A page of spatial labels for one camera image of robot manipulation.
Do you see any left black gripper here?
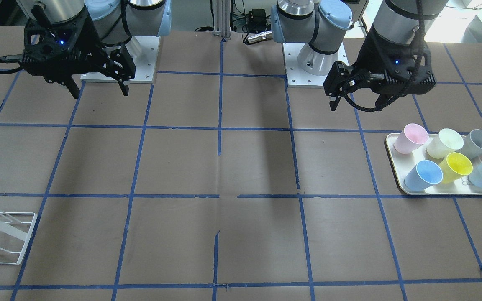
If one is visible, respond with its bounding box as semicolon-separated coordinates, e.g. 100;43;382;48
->
323;28;436;111

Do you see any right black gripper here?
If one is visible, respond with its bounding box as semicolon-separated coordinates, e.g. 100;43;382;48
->
19;11;136;99

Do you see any grey-blue plastic cup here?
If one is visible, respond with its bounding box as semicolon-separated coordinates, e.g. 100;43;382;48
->
457;128;482;160

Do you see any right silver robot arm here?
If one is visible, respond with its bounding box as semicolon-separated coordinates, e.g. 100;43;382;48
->
18;0;172;98

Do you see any pink plastic cup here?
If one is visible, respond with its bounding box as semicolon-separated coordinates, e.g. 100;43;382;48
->
394;123;429;155

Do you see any blue plastic cup front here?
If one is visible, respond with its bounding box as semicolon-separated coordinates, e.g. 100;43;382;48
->
404;160;443;192

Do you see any pale green plastic cup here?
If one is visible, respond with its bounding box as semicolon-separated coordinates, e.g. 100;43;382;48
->
426;128;464;159

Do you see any yellow plastic cup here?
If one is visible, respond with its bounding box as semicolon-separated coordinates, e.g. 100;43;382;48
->
438;152;474;184

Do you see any cream plastic tray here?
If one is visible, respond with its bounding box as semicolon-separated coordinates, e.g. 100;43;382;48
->
385;133;482;196

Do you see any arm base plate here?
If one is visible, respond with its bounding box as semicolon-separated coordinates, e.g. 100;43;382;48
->
282;43;348;88
80;36;162;84

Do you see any aluminium frame post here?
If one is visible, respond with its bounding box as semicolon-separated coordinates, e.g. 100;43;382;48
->
212;0;233;40

